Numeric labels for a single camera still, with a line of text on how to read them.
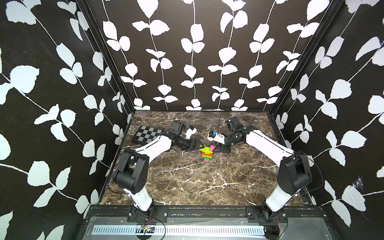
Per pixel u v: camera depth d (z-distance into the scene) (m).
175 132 0.73
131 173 0.46
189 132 0.83
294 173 0.46
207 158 0.92
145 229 0.70
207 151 0.86
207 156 0.88
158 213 0.74
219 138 0.73
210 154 0.86
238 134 0.64
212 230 0.70
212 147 0.82
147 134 1.03
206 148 0.84
